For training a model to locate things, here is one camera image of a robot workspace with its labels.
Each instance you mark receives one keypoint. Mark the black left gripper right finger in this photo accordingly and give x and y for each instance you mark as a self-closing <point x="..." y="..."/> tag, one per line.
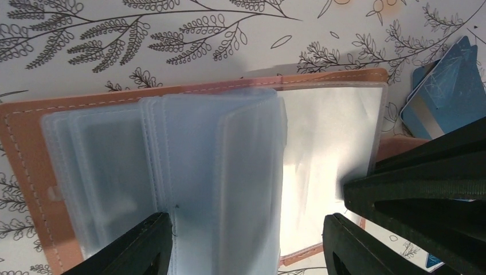
<point x="348" y="249"/>

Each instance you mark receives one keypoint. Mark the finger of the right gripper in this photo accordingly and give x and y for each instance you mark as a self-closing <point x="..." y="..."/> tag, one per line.
<point x="400" y="152"/>
<point x="442" y="214"/>

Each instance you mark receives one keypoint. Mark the tan leather card holder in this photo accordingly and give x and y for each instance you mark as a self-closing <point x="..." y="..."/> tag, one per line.
<point x="245" y="169"/>

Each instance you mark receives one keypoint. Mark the blue card upper pile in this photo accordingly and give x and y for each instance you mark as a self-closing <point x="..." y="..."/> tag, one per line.
<point x="447" y="94"/>

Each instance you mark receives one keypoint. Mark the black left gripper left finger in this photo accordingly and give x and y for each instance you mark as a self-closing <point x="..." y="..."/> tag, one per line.
<point x="145" y="249"/>

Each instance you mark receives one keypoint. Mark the floral patterned table mat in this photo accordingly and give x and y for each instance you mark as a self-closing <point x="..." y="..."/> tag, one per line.
<point x="56" y="49"/>

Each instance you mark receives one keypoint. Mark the blue card middle upright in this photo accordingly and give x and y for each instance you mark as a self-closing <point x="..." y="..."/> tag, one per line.
<point x="433" y="263"/>

